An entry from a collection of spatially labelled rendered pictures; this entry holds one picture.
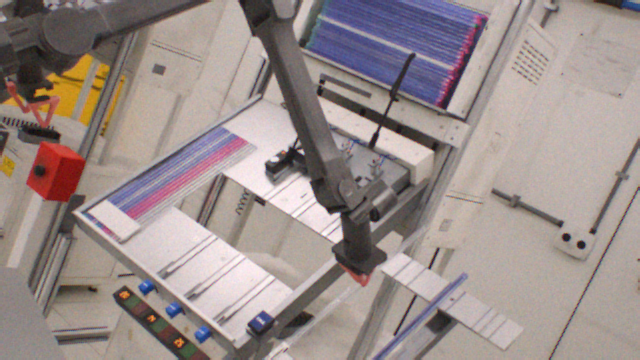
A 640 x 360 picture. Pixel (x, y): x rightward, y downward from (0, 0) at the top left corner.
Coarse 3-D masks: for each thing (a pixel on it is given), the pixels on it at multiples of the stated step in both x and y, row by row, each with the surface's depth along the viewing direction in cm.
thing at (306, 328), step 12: (420, 228) 157; (408, 240) 154; (396, 252) 152; (384, 264) 150; (372, 276) 148; (348, 288) 146; (360, 288) 147; (336, 300) 144; (324, 312) 142; (312, 324) 140; (300, 336) 139
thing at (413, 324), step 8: (456, 280) 155; (464, 280) 156; (448, 288) 154; (456, 288) 155; (440, 296) 153; (448, 296) 153; (432, 304) 151; (440, 304) 152; (424, 312) 150; (416, 320) 148; (408, 328) 147; (400, 336) 146; (392, 344) 145; (384, 352) 143
